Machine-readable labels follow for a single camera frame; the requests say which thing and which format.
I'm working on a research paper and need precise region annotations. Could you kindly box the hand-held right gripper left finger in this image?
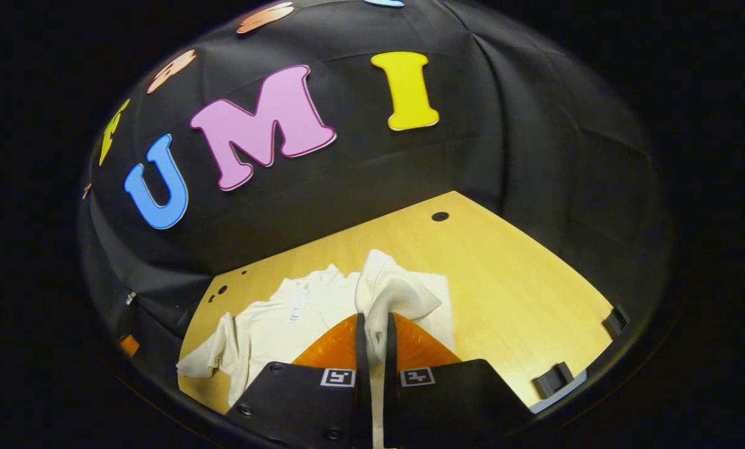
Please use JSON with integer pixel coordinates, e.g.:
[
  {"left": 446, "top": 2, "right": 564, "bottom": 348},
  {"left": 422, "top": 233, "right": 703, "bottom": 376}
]
[{"left": 224, "top": 313, "right": 373, "bottom": 449}]

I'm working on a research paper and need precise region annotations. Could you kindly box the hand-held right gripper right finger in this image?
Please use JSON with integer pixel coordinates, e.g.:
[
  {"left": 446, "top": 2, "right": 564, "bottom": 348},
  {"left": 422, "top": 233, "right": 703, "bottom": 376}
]
[{"left": 382, "top": 312, "right": 535, "bottom": 449}]

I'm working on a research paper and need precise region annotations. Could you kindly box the cream white hoodie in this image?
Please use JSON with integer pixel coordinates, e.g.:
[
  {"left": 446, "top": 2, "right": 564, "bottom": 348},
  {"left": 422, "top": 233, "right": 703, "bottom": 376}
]
[{"left": 176, "top": 249, "right": 456, "bottom": 449}]

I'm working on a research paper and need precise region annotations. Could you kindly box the black backdrop cloth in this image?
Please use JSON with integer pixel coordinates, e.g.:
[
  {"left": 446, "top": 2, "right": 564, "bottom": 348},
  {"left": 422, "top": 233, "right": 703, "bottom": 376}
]
[{"left": 79, "top": 0, "right": 675, "bottom": 375}]

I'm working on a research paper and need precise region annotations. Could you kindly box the black table bracket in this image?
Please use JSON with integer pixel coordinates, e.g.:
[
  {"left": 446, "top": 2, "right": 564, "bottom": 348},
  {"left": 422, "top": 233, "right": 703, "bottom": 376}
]
[
  {"left": 602, "top": 304, "right": 630, "bottom": 339},
  {"left": 532, "top": 362, "right": 575, "bottom": 400}
]

